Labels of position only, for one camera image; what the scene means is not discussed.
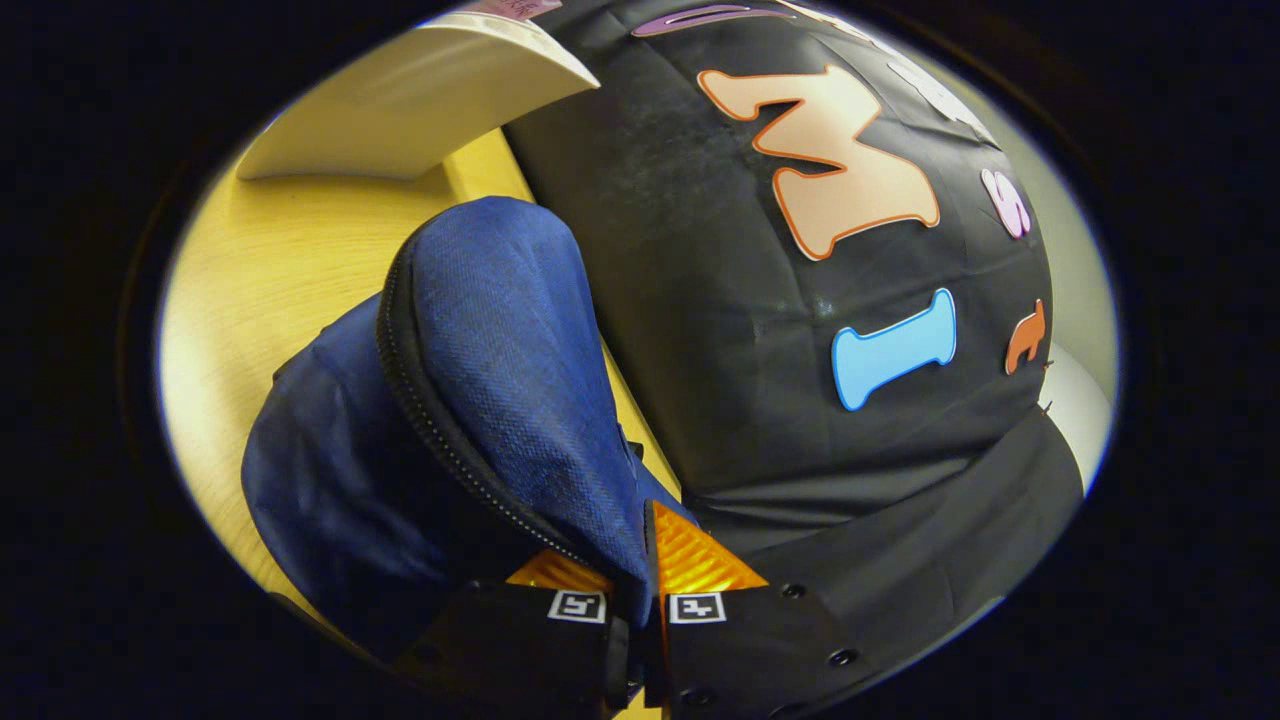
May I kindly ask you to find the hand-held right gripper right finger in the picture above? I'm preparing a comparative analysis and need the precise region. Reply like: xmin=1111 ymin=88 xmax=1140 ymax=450
xmin=645 ymin=500 xmax=881 ymax=719

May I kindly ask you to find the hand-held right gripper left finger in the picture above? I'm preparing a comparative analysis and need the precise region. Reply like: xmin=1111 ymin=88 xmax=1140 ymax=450
xmin=395 ymin=548 xmax=641 ymax=717

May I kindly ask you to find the blue schoolbag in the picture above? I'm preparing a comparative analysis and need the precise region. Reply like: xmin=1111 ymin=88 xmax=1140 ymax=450
xmin=240 ymin=195 xmax=701 ymax=661

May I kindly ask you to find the white bookshelf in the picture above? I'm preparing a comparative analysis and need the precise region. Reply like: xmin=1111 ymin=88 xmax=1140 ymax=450
xmin=235 ymin=12 xmax=601 ymax=183

